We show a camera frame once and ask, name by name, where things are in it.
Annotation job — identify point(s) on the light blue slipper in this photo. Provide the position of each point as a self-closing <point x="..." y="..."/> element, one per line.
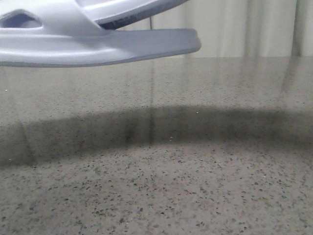
<point x="66" y="37"/>
<point x="115" y="14"/>

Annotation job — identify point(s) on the white pleated curtain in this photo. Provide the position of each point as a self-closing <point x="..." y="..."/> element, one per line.
<point x="242" y="28"/>

